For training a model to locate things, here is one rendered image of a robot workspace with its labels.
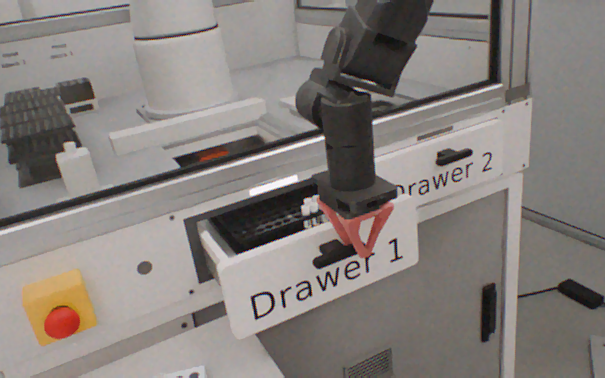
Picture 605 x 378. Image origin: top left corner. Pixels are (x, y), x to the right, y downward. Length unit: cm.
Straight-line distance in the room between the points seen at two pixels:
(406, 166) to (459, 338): 49
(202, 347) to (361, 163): 37
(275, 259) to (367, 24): 30
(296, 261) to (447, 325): 59
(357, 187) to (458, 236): 52
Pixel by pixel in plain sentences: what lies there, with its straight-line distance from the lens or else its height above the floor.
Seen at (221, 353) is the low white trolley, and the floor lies 76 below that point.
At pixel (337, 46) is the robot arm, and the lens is 57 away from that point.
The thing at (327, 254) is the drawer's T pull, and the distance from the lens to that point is 65.
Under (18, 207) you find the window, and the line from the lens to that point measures 75.
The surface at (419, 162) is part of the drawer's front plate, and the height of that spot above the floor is 90.
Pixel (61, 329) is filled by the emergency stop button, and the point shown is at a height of 87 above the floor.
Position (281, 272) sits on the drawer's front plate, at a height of 89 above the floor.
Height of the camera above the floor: 126
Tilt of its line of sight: 24 degrees down
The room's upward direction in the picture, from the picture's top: 8 degrees counter-clockwise
